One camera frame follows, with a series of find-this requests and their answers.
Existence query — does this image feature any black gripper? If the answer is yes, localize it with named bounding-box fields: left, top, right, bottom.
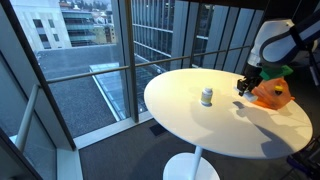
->
left=237, top=65, right=262, bottom=96

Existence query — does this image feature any white rectangular shampoo bottle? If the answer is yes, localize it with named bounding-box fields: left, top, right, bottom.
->
left=235, top=88, right=258, bottom=102

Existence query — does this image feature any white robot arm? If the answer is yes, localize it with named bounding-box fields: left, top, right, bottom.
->
left=236, top=10, right=320, bottom=96

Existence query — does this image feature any orange plastic bag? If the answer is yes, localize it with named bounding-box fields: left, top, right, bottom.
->
left=252, top=78, right=293, bottom=110

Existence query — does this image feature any dark bottle with yellow cap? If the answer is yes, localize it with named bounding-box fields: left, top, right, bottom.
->
left=274, top=85, right=283, bottom=94

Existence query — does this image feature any white pill bottle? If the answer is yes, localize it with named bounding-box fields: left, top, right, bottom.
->
left=200, top=88, right=213, bottom=106

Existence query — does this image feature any white round table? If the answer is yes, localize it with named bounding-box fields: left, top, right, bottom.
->
left=144, top=68, right=313, bottom=180

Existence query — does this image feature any metal window handrail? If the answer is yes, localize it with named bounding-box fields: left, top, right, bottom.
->
left=14, top=44, right=252, bottom=153

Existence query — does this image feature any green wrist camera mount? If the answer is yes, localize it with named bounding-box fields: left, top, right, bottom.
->
left=260, top=65, right=293, bottom=80

